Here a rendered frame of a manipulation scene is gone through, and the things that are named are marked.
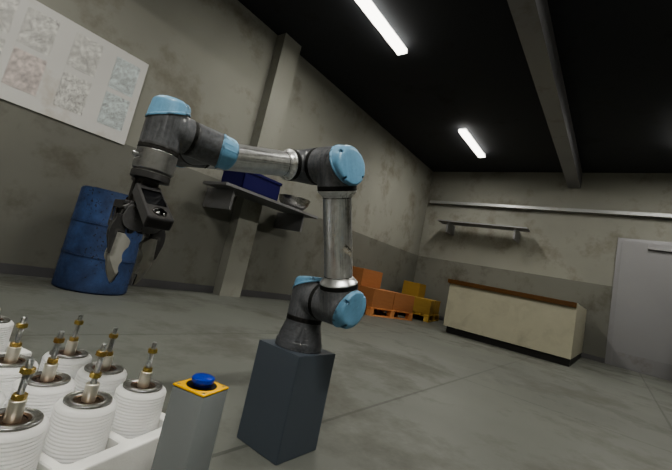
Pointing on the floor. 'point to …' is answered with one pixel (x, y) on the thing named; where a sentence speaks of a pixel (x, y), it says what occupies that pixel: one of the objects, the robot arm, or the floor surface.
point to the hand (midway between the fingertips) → (125, 277)
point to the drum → (93, 247)
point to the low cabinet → (516, 321)
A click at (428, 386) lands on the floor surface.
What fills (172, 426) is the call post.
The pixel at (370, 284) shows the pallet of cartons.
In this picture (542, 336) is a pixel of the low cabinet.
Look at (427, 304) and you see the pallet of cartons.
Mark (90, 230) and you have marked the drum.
